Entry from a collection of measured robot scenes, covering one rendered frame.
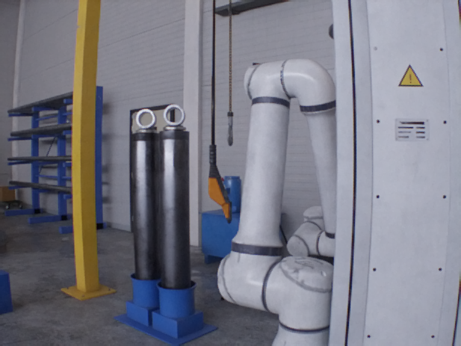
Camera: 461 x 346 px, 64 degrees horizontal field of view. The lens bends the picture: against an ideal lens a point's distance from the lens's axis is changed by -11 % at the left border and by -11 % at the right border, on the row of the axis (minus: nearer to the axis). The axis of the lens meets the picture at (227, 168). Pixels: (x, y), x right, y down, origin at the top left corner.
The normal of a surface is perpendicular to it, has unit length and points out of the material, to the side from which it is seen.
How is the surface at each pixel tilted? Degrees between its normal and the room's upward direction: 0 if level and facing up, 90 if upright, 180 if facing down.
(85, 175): 90
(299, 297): 91
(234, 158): 90
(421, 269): 90
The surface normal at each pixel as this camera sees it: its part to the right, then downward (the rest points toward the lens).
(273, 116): 0.10, -0.11
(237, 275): -0.61, -0.15
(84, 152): 0.77, 0.01
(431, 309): -0.24, 0.02
